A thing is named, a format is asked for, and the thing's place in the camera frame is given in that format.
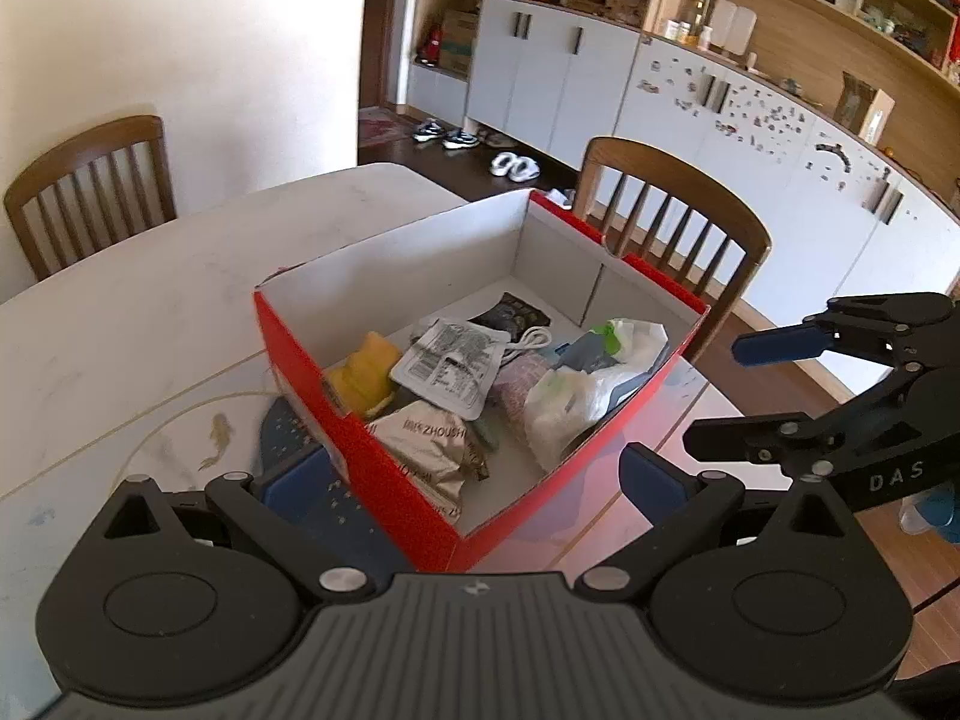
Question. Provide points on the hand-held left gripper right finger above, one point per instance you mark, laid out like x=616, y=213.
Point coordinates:
x=652, y=476

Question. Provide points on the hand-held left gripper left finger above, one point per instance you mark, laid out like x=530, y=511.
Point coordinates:
x=296, y=487

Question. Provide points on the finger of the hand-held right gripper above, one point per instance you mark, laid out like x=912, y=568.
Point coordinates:
x=750, y=439
x=780, y=343

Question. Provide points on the red cardboard box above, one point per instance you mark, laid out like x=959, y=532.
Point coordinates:
x=360, y=442

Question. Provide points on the white plastic bag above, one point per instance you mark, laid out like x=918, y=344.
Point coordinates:
x=577, y=397

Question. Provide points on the yellow spotted squishy toy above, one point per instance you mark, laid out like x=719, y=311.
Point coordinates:
x=367, y=371

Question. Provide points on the beige foil snack packet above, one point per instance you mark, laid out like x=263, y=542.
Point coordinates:
x=427, y=450

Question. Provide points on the purple clear snack packet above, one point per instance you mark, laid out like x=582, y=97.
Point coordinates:
x=521, y=390

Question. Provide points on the white printed sachet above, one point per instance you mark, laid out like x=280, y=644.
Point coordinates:
x=450, y=367

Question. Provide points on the black snack packet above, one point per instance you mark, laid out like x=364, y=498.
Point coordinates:
x=514, y=311

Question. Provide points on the white marble desktop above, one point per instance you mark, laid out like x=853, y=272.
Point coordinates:
x=150, y=300

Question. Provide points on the person's right hand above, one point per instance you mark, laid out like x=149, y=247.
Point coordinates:
x=941, y=511

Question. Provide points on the printed table mat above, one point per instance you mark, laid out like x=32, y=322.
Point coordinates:
x=172, y=420

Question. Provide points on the white cabinet with stickers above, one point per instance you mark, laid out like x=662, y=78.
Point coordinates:
x=750, y=187

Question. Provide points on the brown wooden chair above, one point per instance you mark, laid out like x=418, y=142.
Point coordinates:
x=675, y=172
x=90, y=142

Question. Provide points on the wooden box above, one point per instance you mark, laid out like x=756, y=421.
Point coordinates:
x=862, y=109

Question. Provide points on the grey storage cabinet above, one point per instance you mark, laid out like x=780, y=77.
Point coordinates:
x=555, y=82

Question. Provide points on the glass jar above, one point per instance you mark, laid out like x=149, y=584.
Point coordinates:
x=699, y=7

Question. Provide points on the patterned floor rug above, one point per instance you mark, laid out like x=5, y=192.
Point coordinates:
x=382, y=127

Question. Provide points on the dark sneaker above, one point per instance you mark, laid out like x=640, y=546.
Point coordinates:
x=461, y=139
x=427, y=130

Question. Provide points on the brown cardboard box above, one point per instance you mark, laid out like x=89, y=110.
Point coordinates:
x=457, y=41

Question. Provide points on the small red toy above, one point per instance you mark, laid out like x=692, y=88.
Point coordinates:
x=430, y=45

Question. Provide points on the wooden wall shelf unit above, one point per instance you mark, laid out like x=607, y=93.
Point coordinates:
x=810, y=22

